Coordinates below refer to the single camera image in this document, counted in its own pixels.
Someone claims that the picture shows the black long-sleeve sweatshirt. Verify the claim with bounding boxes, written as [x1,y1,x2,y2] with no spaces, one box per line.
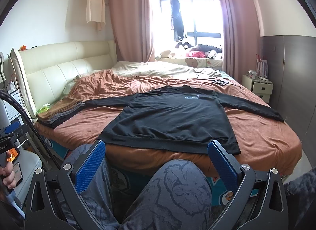
[85,85,284,155]

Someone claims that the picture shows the stack of folded clothes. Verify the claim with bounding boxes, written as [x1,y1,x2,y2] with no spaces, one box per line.
[36,97,85,129]

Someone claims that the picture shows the person left hand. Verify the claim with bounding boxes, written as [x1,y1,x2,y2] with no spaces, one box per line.
[1,161,17,189]

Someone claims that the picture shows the rust orange bed blanket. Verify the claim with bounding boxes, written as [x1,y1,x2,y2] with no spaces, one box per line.
[35,70,302,177]

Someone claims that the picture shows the person leg patterned pyjama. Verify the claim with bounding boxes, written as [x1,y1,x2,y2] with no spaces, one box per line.
[59,144,213,230]

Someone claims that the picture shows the cream padded headboard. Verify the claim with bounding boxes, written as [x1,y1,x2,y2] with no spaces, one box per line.
[10,40,117,119]

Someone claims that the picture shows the black patterned item on bed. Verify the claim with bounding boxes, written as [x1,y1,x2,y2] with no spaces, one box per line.
[211,79,230,86]

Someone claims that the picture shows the white bedside cabinet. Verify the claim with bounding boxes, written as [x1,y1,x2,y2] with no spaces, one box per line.
[242,75,273,104]

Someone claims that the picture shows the striped paper bag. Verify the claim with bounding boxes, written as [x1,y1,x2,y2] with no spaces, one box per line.
[256,54,269,79]

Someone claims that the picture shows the bear print pillow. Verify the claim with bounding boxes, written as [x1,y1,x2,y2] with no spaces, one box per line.
[155,56,222,69]

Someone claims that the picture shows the red plush toy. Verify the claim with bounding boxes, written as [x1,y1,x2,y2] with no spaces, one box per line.
[186,50,206,58]

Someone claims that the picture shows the cream bed sheet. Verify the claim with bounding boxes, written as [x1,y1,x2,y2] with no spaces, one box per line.
[74,60,223,81]

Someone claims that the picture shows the right pink curtain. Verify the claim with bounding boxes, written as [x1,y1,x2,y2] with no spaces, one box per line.
[220,0,260,83]

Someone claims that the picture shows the pink curtain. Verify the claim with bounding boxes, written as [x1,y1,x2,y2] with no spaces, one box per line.
[220,0,260,83]
[109,0,154,62]

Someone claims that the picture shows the beige hanging cloth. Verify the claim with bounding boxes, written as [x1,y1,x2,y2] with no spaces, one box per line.
[86,0,105,31]

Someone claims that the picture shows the dark hanging garment at window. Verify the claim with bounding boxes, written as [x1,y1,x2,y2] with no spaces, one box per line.
[170,0,184,41]

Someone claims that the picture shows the left pink curtain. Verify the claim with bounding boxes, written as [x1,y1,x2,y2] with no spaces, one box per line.
[109,0,154,62]

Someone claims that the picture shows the thick black cable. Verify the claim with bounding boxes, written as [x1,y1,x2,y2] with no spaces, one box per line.
[0,90,62,171]

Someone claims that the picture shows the black cable on bed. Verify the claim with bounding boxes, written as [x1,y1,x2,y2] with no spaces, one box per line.
[194,67,226,81]

